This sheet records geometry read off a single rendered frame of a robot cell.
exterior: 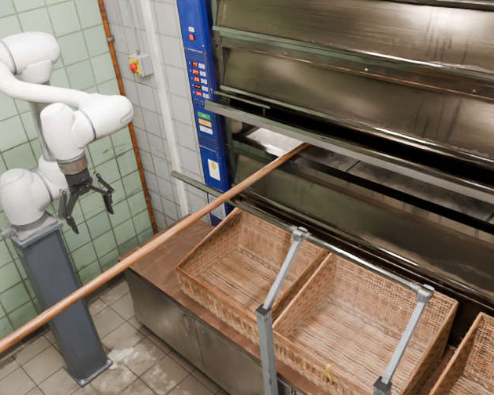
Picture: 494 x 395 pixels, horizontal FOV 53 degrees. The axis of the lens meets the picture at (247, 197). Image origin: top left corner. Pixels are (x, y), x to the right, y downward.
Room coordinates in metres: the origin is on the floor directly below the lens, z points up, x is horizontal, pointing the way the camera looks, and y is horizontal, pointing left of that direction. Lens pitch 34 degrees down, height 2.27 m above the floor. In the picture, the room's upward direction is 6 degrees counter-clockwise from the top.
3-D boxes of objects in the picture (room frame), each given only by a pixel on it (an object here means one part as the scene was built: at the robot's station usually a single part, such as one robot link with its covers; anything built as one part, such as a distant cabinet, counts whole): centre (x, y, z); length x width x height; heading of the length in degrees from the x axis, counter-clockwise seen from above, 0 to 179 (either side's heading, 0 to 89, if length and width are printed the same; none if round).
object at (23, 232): (1.86, 1.00, 1.03); 0.22 x 0.18 x 0.06; 134
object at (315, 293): (1.33, -0.39, 0.72); 0.56 x 0.49 x 0.28; 44
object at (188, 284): (1.75, 0.01, 0.72); 0.56 x 0.49 x 0.28; 42
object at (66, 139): (1.40, 0.52, 1.66); 0.13 x 0.11 x 0.16; 130
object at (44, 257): (1.87, 0.99, 0.50); 0.21 x 0.21 x 1.00; 44
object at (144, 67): (2.58, 0.48, 1.46); 0.10 x 0.07 x 0.10; 43
